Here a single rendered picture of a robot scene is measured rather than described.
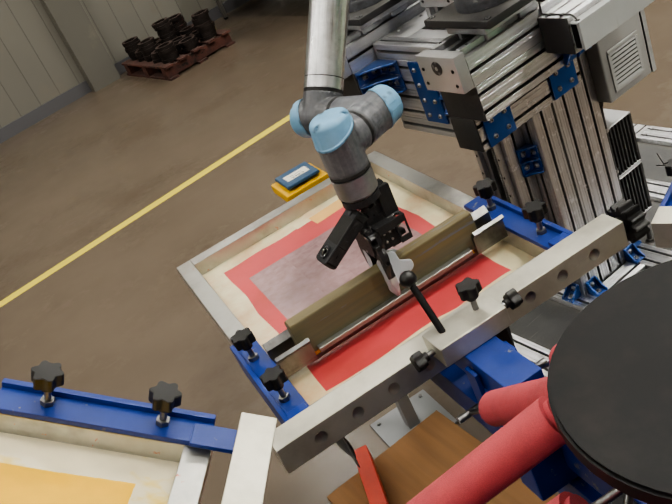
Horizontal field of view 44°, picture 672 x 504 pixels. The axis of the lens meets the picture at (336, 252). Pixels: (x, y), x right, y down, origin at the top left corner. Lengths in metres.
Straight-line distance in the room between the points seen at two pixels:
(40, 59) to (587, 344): 8.31
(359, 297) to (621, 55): 1.27
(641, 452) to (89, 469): 0.76
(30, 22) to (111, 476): 7.86
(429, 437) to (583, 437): 1.99
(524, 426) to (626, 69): 1.80
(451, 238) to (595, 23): 0.68
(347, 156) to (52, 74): 7.63
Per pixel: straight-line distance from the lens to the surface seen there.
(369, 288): 1.54
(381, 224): 1.49
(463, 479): 0.91
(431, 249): 1.58
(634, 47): 2.57
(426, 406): 2.84
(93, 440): 1.24
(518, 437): 0.87
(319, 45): 1.58
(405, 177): 1.98
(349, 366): 1.52
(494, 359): 1.27
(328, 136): 1.40
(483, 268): 1.63
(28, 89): 8.90
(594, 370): 0.79
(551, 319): 2.67
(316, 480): 2.80
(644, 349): 0.80
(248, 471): 1.11
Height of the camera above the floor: 1.85
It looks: 28 degrees down
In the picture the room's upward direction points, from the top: 25 degrees counter-clockwise
